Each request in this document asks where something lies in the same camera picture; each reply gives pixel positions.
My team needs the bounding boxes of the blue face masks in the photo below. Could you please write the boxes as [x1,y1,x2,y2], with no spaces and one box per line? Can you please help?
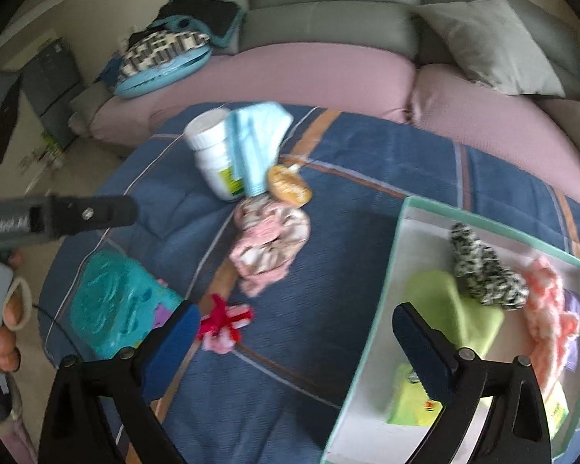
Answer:
[225,101,295,196]

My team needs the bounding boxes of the round gold packet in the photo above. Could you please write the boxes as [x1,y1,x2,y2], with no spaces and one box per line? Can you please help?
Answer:
[267,164,314,204]

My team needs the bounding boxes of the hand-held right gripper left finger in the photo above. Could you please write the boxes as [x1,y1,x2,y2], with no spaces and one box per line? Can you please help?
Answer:
[38,300,202,464]

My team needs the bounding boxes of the purple packet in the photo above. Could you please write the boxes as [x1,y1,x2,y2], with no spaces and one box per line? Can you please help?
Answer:
[563,287,580,373]

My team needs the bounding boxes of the pink floral cloth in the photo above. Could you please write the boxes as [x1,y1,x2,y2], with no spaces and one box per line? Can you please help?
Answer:
[229,196,311,297]

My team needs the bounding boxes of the dark cabinet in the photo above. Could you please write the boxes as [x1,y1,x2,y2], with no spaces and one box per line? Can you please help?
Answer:
[19,39,85,148]

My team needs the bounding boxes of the grey sofa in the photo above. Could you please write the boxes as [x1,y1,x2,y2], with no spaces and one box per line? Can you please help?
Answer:
[68,0,580,136]

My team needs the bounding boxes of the blue patterned cushion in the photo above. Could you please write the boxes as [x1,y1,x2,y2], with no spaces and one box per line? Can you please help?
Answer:
[113,29,212,99]

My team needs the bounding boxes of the grey pillow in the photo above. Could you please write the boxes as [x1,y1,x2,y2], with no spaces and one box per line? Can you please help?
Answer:
[416,0,566,96]

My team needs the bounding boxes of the white box with teal rim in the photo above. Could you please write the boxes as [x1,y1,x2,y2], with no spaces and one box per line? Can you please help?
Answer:
[321,196,580,464]

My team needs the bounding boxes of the green cloth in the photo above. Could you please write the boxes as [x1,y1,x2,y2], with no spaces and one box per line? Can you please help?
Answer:
[406,271,506,358]

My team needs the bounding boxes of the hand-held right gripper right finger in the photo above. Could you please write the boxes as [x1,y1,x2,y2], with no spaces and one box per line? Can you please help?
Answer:
[391,302,552,464]

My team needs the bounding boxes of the red pink bow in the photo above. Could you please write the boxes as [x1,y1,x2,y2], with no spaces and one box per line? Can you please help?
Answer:
[196,294,254,353]

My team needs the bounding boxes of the white plastic bottle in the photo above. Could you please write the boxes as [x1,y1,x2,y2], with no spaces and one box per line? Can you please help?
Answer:
[184,109,247,202]

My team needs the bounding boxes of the person's left hand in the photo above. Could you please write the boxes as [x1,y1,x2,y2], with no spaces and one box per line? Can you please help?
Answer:
[0,251,33,374]

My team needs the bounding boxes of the pink fluffy sock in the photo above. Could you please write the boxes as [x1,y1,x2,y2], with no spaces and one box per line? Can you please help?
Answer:
[519,257,580,394]

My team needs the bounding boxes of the pink sofa cover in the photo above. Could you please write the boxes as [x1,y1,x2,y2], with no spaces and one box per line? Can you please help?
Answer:
[88,46,580,194]

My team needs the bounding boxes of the blue plaid blanket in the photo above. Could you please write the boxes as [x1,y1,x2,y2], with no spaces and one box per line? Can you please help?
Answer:
[38,101,580,464]

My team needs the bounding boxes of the teal plastic package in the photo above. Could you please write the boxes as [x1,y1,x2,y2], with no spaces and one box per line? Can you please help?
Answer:
[70,256,184,358]

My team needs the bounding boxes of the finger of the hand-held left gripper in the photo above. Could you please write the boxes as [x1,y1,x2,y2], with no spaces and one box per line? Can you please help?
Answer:
[29,193,139,241]

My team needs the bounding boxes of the black white knitted sock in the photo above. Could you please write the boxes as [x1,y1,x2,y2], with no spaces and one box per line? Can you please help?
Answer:
[450,222,530,311]

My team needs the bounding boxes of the black teal blanket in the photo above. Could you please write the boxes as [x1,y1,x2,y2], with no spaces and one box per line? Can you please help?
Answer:
[157,0,245,49]

